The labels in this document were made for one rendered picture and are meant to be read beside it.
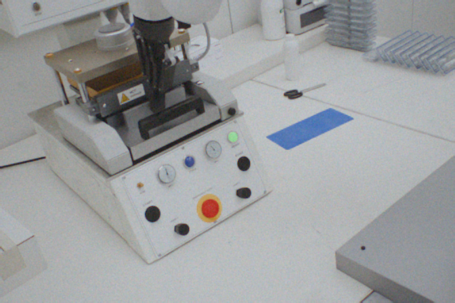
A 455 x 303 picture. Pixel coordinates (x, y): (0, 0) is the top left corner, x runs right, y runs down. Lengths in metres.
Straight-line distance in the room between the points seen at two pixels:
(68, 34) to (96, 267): 0.55
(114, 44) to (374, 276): 0.69
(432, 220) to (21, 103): 1.22
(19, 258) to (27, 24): 0.50
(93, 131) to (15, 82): 0.68
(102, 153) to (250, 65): 0.86
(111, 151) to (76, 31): 0.39
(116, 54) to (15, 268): 0.47
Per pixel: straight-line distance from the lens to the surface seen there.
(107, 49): 1.21
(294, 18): 2.01
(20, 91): 1.78
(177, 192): 1.14
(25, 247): 1.18
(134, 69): 1.22
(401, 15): 3.05
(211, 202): 1.16
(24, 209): 1.44
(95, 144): 1.10
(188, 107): 1.13
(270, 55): 1.88
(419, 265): 1.00
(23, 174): 1.60
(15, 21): 1.29
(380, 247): 1.03
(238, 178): 1.21
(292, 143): 1.43
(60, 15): 1.32
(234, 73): 1.79
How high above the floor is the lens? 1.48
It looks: 30 degrees down
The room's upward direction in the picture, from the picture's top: 10 degrees counter-clockwise
